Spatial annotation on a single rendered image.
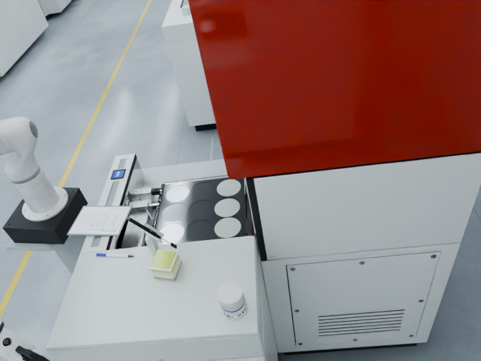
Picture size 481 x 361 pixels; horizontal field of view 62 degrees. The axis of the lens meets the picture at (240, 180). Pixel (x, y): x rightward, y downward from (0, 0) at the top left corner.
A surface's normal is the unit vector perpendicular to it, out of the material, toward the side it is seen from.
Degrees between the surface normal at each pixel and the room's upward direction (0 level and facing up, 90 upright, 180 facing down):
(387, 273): 90
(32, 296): 0
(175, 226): 0
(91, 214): 0
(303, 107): 90
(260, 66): 90
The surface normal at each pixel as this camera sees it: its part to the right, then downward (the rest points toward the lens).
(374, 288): 0.00, 0.67
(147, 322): -0.15, -0.73
